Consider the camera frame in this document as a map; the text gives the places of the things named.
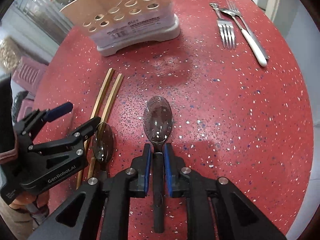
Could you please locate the steel fork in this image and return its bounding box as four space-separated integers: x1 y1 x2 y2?
209 3 235 49
226 0 269 61

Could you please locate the black-handled dark spoon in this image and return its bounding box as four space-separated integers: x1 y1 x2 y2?
92 122 114 181
143 95 172 233

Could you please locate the white-handled steel spoon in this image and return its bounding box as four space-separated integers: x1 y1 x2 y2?
220 8 267 67

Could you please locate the left hand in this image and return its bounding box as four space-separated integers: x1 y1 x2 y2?
0 142 49 210

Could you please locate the pink white cutlery holder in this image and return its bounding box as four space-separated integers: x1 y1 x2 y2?
61 0 180 57

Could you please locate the pink plastic stool stack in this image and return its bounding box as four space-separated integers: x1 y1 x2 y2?
12 56 48 122

